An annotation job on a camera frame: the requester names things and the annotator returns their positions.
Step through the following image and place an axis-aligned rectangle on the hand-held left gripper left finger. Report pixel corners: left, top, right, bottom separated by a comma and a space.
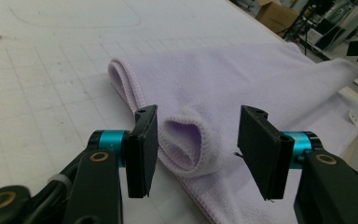
88, 105, 159, 199

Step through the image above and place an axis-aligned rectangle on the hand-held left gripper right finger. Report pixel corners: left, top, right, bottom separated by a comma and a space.
237, 105, 324, 201

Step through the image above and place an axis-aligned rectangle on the lilac printed towel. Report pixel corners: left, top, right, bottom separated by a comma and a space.
107, 41, 358, 224

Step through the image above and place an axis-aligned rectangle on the large cardboard box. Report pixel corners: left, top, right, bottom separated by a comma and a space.
255, 1, 301, 35

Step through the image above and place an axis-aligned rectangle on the black metal frame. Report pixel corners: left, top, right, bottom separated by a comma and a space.
281, 0, 334, 62

